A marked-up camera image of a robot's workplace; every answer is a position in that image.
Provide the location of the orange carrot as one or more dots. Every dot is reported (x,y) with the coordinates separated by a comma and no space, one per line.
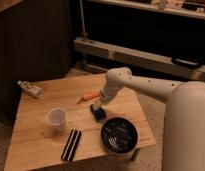
(89,96)

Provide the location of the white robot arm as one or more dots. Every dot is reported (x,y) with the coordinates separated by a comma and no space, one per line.
(184,125)

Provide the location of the black ceramic bowl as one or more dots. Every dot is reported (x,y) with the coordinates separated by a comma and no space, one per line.
(119,135)

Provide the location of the wooden table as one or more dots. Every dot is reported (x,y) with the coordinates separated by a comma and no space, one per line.
(35,144)

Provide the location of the long grey case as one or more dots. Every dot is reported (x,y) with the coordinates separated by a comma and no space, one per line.
(138,58)

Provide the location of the black white striped block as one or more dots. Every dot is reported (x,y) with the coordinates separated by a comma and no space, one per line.
(71,145)

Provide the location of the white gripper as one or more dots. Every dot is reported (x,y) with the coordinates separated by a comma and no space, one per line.
(107,94)

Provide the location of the clear plastic bottle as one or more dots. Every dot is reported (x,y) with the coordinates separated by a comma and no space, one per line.
(30,89)

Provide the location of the clear plastic cup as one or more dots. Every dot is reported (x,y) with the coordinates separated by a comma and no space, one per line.
(56,118)

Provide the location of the metal pole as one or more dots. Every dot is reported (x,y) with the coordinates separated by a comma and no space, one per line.
(84,33)

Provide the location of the background shelf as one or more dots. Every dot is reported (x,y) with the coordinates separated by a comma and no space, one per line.
(142,6)

